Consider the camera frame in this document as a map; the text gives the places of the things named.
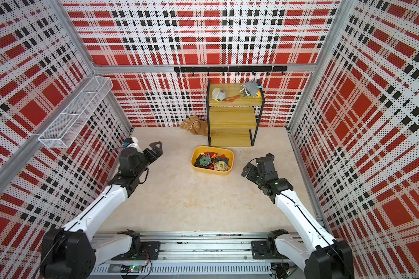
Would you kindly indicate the yellow plastic storage box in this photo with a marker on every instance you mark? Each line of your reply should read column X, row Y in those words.
column 210, row 170

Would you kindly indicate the dark tea bag barcode side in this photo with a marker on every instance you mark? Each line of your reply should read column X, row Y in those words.
column 197, row 164

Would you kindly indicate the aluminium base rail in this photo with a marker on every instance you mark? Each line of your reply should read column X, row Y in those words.
column 202, row 253

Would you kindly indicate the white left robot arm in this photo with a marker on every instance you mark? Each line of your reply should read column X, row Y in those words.
column 68, row 253

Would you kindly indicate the green label tea bag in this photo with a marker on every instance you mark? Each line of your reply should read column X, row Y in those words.
column 205, row 160

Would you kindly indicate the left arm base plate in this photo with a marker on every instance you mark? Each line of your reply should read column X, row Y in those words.
column 148, row 249

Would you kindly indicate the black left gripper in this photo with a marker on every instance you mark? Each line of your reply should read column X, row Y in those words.
column 156, row 150

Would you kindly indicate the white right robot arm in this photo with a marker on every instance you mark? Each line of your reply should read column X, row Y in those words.
column 320, row 255

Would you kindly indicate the black wall hook rail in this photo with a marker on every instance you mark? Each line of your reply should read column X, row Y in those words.
column 229, row 69

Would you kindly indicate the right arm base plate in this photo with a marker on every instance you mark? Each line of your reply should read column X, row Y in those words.
column 265, row 250

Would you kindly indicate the white toy on shelf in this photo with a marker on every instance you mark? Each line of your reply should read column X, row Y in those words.
column 218, row 94

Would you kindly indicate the yellow label tea bag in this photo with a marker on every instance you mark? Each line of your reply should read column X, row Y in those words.
column 221, row 166

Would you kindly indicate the green circuit board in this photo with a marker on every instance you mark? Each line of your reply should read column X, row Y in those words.
column 131, row 268

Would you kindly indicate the white wire mesh basket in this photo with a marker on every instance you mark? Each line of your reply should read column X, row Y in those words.
column 62, row 132

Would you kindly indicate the wooden black-frame shelf rack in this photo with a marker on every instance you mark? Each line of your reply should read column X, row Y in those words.
column 233, row 124

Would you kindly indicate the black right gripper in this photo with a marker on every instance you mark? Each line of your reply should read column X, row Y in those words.
column 251, row 175

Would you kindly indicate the orange scissors on shelf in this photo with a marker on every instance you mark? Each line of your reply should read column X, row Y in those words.
column 233, row 98

